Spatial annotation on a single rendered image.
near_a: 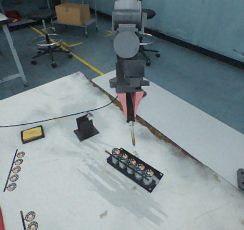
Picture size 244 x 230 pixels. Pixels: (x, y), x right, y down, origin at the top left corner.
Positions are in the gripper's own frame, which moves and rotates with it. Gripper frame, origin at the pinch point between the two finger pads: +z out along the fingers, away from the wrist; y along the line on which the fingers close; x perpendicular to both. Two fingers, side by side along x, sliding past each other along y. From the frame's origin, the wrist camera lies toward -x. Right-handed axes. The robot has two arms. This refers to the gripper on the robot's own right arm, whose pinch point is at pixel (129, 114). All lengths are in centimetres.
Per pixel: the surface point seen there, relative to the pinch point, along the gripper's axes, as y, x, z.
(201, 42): 144, 240, -48
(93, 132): -11.3, 14.6, 9.0
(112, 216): -7.0, -10.5, 23.4
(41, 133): -29.7, 14.6, 7.9
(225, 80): 143, 175, 6
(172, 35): 115, 280, -66
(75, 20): -47, 318, -103
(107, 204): -8.0, -7.6, 21.9
